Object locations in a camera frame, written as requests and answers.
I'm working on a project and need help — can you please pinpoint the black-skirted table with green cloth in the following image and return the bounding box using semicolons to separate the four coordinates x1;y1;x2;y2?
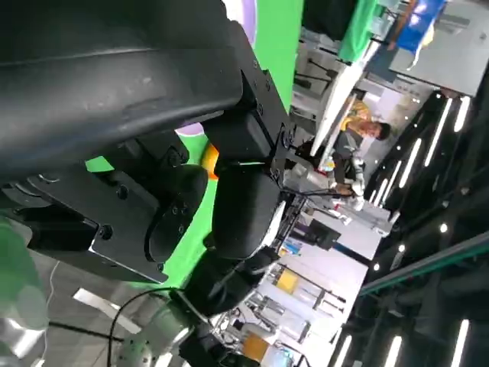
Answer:
301;0;383;64

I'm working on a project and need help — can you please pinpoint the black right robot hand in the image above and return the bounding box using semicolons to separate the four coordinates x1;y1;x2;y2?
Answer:
167;244;283;319

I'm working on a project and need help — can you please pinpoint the person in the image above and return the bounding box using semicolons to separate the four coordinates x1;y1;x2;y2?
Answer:
330;97;393;209

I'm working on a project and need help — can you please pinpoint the green table cloth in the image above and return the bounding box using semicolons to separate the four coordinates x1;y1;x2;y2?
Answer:
86;0;306;287

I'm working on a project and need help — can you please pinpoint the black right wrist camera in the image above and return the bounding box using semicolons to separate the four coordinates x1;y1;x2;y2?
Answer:
179;324;249;367

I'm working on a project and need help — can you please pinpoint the lilac plate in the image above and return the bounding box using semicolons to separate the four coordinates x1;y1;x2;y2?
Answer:
175;0;261;138

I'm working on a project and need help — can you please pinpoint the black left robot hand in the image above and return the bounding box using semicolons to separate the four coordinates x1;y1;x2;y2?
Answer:
0;0;297;286

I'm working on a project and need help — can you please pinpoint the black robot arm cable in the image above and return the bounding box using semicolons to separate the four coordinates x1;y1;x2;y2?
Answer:
106;286;184;367

